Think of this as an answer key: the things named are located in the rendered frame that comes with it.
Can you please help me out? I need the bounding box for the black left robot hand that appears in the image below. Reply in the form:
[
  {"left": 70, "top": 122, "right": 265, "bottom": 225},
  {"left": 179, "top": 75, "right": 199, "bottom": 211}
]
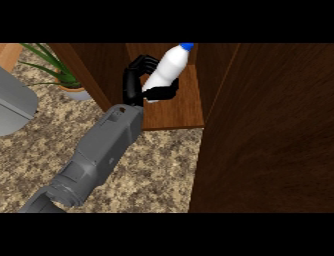
[{"left": 122, "top": 54, "right": 181, "bottom": 108}]

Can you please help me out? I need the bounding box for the white bottle with blue cap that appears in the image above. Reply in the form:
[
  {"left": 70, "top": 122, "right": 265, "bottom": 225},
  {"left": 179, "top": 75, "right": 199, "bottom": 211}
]
[{"left": 141, "top": 42, "right": 197, "bottom": 103}]

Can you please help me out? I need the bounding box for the brown wooden cabinet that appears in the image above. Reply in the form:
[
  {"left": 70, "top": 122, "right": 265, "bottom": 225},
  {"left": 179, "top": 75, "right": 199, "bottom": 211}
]
[{"left": 47, "top": 42, "right": 241, "bottom": 131}]

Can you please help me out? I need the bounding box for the brown wooden cabinet door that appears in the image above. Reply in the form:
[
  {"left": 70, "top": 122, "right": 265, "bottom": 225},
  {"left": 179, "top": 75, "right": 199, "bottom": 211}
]
[{"left": 188, "top": 42, "right": 334, "bottom": 214}]

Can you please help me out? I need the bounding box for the green potted plant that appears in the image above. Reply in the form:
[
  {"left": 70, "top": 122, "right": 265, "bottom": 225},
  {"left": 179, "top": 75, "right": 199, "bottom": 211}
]
[{"left": 18, "top": 42, "right": 95, "bottom": 102}]

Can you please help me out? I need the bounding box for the pale wooden board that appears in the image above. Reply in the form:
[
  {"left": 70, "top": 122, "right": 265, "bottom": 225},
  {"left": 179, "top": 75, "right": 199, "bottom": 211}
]
[{"left": 0, "top": 42, "right": 26, "bottom": 73}]

